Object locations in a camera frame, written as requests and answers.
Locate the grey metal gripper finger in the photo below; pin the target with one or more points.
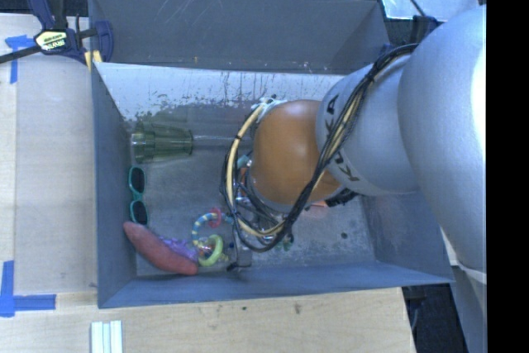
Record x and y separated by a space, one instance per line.
245 259

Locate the purple spiky toy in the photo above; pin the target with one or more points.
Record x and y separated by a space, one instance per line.
178 246

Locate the red-brown toy sweet potato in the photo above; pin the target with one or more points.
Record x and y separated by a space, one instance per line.
159 253

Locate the dark green clear cup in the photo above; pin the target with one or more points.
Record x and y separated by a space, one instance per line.
165 142

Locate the green sunglasses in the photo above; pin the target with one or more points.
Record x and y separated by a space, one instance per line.
137 179

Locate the grey metal bin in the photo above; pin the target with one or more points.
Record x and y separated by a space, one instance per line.
231 33

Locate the pale wood board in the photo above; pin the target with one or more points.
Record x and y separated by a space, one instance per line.
53 177

